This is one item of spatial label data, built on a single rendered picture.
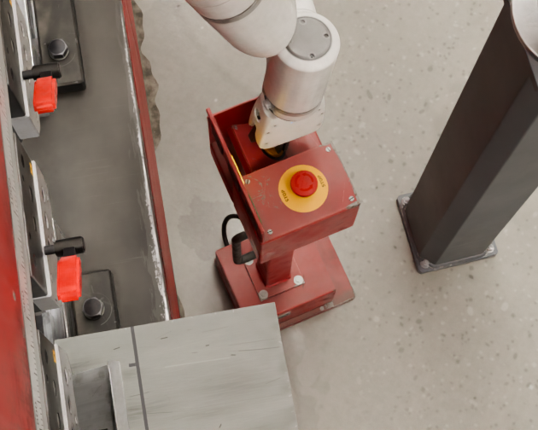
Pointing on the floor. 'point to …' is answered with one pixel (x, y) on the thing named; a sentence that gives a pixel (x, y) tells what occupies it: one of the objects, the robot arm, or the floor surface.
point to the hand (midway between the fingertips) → (279, 138)
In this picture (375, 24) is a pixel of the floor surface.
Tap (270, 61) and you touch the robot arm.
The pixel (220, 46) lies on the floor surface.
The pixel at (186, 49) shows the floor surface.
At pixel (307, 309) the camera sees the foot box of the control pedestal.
